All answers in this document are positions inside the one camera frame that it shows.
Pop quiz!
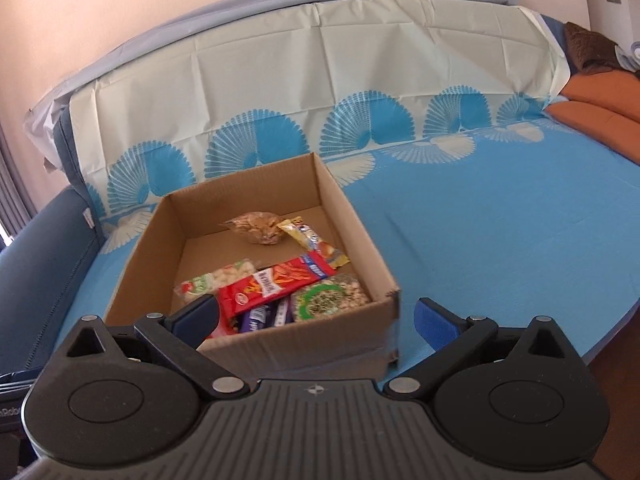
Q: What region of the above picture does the clear bag of nut snacks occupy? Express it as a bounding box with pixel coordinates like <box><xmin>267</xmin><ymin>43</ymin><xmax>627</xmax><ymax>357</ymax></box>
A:
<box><xmin>222</xmin><ymin>211</ymin><xmax>284</xmax><ymax>246</ymax></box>

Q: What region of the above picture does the red snack bar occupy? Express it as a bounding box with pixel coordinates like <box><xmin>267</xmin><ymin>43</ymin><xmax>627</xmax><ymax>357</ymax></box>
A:
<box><xmin>207</xmin><ymin>318</ymin><xmax>239</xmax><ymax>339</ymax></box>

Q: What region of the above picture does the rice cake packet green label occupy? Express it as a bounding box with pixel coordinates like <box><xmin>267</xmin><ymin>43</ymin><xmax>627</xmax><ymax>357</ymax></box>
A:
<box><xmin>174</xmin><ymin>259</ymin><xmax>256</xmax><ymax>304</ymax></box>

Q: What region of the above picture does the red cracker stick packet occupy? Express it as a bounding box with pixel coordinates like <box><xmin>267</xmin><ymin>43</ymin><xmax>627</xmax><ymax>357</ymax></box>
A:
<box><xmin>217</xmin><ymin>252</ymin><xmax>336</xmax><ymax>321</ymax></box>

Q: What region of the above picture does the purple pink snack stick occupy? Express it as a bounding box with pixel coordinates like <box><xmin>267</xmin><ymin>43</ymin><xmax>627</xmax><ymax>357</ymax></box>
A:
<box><xmin>271</xmin><ymin>296</ymin><xmax>293</xmax><ymax>327</ymax></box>

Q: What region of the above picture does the round nut cake green label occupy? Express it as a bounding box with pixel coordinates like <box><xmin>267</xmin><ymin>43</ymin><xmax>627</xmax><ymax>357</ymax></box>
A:
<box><xmin>291</xmin><ymin>274</ymin><xmax>370</xmax><ymax>322</ymax></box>

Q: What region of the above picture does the brown cardboard box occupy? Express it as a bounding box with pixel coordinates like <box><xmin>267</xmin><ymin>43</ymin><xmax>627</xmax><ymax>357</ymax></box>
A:
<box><xmin>105</xmin><ymin>154</ymin><xmax>399</xmax><ymax>382</ymax></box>

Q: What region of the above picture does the yellow snack packet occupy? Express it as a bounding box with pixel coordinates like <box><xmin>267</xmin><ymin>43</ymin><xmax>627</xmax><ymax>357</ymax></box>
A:
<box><xmin>278</xmin><ymin>217</ymin><xmax>350</xmax><ymax>270</ymax></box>

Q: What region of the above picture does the dark blue sofa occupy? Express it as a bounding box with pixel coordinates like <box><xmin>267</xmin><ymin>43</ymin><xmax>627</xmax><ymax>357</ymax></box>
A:
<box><xmin>1</xmin><ymin>107</ymin><xmax>105</xmax><ymax>375</ymax></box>

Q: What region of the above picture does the blue cream patterned sofa cover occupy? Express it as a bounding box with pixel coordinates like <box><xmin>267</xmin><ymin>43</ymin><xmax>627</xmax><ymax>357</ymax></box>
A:
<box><xmin>58</xmin><ymin>0</ymin><xmax>639</xmax><ymax>367</ymax></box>

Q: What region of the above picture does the grey curtain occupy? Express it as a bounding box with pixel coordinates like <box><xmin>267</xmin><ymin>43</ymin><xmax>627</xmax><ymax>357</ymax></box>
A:
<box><xmin>0</xmin><ymin>132</ymin><xmax>37</xmax><ymax>248</ymax></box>

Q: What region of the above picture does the lower orange cushion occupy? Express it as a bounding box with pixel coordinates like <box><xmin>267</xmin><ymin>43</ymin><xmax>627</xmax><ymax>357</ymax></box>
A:
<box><xmin>546</xmin><ymin>101</ymin><xmax>640</xmax><ymax>165</ymax></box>

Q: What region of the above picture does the orange cushion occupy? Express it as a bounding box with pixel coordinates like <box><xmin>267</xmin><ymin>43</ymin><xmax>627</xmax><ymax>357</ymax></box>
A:
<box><xmin>561</xmin><ymin>70</ymin><xmax>640</xmax><ymax>122</ymax></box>
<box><xmin>546</xmin><ymin>101</ymin><xmax>640</xmax><ymax>165</ymax></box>

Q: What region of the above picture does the upper orange cushion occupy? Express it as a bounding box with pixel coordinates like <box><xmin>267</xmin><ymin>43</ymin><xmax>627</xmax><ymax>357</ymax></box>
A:
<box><xmin>561</xmin><ymin>70</ymin><xmax>640</xmax><ymax>122</ymax></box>

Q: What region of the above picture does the brown blanket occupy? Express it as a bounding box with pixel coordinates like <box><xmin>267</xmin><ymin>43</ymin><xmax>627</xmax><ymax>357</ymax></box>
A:
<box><xmin>563</xmin><ymin>22</ymin><xmax>623</xmax><ymax>75</ymax></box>

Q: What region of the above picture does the pile of clothes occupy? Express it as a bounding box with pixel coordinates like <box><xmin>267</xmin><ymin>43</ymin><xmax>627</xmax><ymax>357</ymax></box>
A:
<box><xmin>615</xmin><ymin>41</ymin><xmax>640</xmax><ymax>77</ymax></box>

